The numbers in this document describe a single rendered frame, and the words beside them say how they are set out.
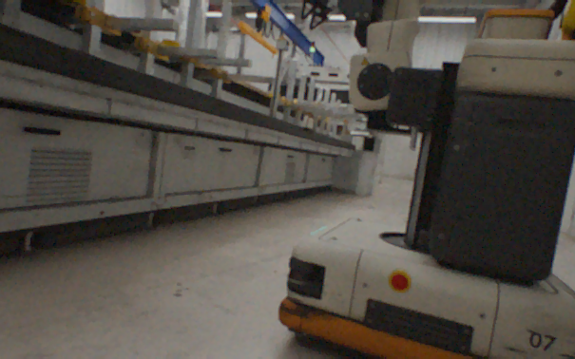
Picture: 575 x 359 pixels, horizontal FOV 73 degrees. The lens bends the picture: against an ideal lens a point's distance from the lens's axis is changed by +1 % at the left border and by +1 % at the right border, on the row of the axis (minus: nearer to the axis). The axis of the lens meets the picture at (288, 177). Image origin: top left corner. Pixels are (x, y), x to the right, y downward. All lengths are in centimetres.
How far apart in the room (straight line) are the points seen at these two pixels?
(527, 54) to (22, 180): 152
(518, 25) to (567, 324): 70
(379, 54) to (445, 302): 67
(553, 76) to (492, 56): 12
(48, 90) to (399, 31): 101
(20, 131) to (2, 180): 17
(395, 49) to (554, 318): 74
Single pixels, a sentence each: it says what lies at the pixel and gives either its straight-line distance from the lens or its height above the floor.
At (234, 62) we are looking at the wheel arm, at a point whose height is 83.
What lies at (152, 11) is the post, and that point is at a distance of 161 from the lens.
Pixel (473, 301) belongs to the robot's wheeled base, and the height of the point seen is 24.
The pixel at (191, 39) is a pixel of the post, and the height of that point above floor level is 90.
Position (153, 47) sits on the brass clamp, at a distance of 159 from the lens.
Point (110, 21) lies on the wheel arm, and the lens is 142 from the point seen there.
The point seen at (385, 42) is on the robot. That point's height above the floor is 84.
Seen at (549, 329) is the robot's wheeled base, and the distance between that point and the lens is 99.
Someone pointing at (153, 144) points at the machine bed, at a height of 43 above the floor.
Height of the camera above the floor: 50
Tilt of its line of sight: 4 degrees down
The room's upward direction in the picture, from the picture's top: 8 degrees clockwise
